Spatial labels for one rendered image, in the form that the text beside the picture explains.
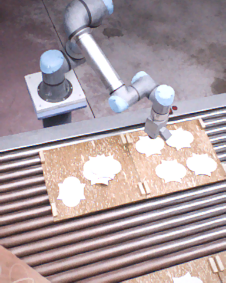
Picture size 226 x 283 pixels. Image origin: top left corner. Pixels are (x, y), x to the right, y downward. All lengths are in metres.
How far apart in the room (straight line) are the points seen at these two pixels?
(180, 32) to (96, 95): 1.17
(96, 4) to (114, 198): 0.82
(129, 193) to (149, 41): 2.25
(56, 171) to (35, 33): 2.19
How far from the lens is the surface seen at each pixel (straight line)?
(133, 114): 1.98
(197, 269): 1.67
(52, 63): 1.90
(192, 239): 1.72
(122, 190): 1.73
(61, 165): 1.77
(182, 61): 3.64
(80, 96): 2.04
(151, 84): 1.57
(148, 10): 4.10
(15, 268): 1.51
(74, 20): 1.56
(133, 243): 1.66
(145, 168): 1.79
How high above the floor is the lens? 2.48
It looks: 55 degrees down
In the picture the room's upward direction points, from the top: 8 degrees clockwise
